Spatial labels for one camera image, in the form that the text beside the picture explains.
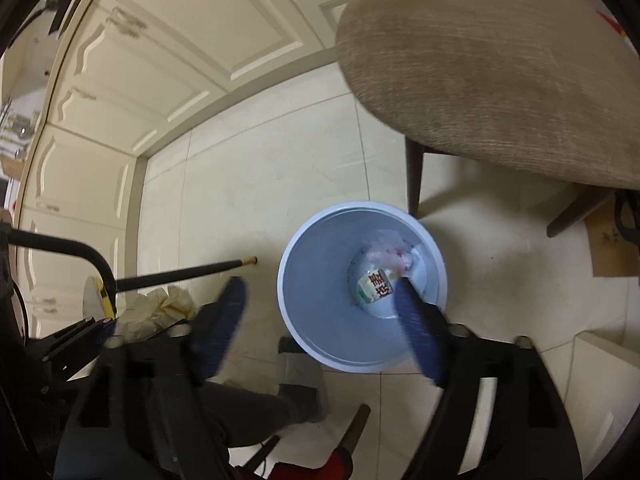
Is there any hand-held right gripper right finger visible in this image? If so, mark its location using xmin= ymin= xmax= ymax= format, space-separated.
xmin=394 ymin=279 xmax=584 ymax=480

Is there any red cloth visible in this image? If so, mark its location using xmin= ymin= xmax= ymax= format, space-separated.
xmin=270 ymin=447 xmax=354 ymax=480

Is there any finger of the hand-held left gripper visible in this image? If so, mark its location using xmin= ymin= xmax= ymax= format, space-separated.
xmin=40 ymin=342 xmax=103 ymax=395
xmin=42 ymin=316 xmax=119 ymax=361

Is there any brown cardboard box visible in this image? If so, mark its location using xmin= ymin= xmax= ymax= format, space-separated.
xmin=582 ymin=194 xmax=640 ymax=279

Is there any black metal table leg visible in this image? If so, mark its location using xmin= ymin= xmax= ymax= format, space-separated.
xmin=116 ymin=256 xmax=259 ymax=293
xmin=0 ymin=221 xmax=120 ymax=319

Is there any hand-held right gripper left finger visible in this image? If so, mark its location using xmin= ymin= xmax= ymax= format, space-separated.
xmin=52 ymin=276 xmax=249 ymax=480

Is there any crumpled beige paper on floor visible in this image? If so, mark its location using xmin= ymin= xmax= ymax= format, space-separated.
xmin=117 ymin=285 xmax=199 ymax=343

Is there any light blue plastic bin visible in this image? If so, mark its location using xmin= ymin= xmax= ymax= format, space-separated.
xmin=277 ymin=201 xmax=448 ymax=373

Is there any beige upholstered wooden chair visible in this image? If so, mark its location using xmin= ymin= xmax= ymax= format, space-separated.
xmin=334 ymin=0 xmax=640 ymax=239

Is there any person's grey trouser leg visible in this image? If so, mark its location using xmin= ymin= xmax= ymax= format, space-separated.
xmin=200 ymin=382 xmax=321 ymax=448

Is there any small red print carton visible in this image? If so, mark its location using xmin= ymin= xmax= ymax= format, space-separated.
xmin=357 ymin=269 xmax=396 ymax=305

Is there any crumpled white tissue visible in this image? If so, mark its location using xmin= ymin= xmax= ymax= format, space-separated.
xmin=364 ymin=232 xmax=422 ymax=281

